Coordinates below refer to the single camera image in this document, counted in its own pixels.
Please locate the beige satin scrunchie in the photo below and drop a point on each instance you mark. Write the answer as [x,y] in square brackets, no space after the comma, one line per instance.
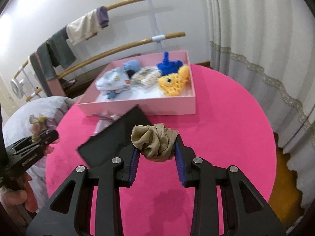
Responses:
[156,143]

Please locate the wooden ballet bar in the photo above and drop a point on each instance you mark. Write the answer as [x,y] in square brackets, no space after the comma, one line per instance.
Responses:
[121,3]
[119,49]

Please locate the clear pouch with mauve strap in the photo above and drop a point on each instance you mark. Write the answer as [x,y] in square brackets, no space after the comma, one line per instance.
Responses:
[105,120]

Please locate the dark navy scrunchie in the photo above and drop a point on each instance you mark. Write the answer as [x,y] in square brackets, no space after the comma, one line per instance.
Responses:
[130,73]

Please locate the grey pink hanging cloth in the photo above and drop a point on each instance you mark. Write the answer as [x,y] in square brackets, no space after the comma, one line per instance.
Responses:
[51,87]

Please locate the white bar stand post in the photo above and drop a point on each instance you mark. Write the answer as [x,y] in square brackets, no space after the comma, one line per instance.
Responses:
[30,83]
[156,33]

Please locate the cream towel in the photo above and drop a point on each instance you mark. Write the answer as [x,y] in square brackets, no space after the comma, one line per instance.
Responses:
[83,28]

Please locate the bag of cotton swabs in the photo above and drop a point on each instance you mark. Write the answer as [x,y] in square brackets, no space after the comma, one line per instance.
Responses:
[146,77]

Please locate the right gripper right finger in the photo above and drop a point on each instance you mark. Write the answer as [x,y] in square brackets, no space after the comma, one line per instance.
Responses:
[245,211]

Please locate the blue crochet toy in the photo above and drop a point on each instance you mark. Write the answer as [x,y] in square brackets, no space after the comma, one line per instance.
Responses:
[167,67]

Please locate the left white bar stand post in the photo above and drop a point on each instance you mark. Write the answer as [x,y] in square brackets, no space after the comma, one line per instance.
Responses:
[30,83]

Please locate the grey quilted bedding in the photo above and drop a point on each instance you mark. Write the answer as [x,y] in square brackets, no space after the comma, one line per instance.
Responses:
[52,109]

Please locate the purple cloth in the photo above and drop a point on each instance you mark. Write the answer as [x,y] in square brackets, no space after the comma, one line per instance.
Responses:
[102,16]

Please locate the dark green towel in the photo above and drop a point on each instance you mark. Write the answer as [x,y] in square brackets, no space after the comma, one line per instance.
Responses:
[55,52]

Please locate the white pleated curtain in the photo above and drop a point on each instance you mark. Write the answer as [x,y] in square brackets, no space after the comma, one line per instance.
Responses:
[267,46]

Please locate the pink felt table mat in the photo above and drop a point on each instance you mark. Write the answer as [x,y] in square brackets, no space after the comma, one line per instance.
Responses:
[228,128]

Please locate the upper wooden ballet bar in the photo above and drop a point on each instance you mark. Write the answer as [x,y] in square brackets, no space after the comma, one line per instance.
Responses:
[121,3]

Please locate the black pouch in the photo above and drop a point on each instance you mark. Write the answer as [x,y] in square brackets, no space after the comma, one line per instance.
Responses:
[108,143]

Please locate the light blue cartoon cloth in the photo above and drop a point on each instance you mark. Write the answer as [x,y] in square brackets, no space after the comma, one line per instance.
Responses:
[113,82]

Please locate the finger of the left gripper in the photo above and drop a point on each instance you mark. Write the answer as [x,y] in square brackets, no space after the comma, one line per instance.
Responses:
[26,145]

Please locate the lower wooden ballet bar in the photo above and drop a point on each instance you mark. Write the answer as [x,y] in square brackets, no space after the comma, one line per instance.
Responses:
[119,49]

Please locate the small white fan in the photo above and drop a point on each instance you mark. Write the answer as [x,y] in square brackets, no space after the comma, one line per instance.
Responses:
[17,87]

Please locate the pink shallow cardboard box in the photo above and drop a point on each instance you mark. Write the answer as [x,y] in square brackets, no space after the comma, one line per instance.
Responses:
[152,101]

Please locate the small light blue sock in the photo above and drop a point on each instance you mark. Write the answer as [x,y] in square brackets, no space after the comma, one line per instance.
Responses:
[133,65]

